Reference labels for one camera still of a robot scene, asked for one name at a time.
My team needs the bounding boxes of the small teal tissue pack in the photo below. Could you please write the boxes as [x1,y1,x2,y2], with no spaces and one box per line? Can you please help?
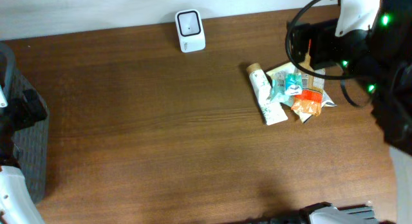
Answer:
[285,73,303,96]

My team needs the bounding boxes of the orange spaghetti packet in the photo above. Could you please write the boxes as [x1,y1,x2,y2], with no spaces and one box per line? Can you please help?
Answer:
[291,72,325,116]

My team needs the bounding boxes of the teal wet wipes pack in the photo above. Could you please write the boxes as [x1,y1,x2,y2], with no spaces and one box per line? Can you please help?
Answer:
[271,79,294,107]

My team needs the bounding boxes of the white tube brown cap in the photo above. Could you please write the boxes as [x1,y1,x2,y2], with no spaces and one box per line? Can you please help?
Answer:
[247,63,288,126]

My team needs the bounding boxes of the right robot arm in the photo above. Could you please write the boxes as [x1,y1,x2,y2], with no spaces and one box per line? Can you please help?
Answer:
[285,0,411,223]

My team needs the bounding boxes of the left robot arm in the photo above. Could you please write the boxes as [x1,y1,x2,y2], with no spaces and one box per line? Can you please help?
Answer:
[1,89,48,224]

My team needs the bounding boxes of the white barcode scanner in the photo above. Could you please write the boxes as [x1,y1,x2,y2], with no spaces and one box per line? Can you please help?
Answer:
[174,9,206,53]

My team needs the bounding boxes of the grey plastic mesh basket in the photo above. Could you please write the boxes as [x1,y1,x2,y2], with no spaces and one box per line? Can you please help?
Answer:
[1,42,50,204]

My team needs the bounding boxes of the right camera black cable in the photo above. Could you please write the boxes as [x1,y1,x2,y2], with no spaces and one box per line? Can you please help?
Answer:
[285,0,376,109]

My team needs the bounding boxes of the grey arm base mount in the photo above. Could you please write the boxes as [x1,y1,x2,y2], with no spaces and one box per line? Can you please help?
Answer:
[340,205,379,224]

